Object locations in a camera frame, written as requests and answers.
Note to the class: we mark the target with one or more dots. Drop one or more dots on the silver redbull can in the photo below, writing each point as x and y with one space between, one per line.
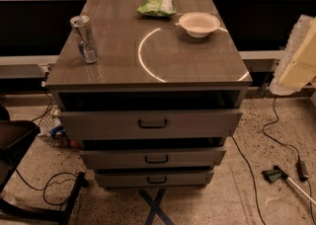
82 31

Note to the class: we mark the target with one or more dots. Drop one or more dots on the white paper bowl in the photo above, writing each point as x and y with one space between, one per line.
199 25

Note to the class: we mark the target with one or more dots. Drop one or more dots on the grey drawer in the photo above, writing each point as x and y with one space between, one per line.
150 124
152 158
154 179

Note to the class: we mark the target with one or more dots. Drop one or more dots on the middle grey drawer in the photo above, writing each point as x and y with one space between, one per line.
152 158

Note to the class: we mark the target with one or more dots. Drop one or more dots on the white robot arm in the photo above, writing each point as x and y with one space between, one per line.
275 87

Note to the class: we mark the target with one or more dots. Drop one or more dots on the top grey drawer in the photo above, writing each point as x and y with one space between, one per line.
150 124

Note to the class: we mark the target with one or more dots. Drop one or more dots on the grey drawer cabinet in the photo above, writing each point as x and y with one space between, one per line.
148 64

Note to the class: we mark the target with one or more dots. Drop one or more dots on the wire basket with items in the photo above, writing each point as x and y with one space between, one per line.
53 133

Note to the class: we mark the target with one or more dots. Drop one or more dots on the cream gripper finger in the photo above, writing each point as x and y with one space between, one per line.
299 63

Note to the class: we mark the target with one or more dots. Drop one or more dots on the bottom grey drawer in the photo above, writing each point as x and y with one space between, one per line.
154 179

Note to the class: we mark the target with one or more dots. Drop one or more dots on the green chip bag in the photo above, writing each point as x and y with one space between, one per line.
157 8

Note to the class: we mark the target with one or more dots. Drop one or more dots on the black chair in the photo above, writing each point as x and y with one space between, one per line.
16 137

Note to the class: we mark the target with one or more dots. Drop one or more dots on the green-headed floor tool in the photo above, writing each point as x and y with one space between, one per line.
277 173

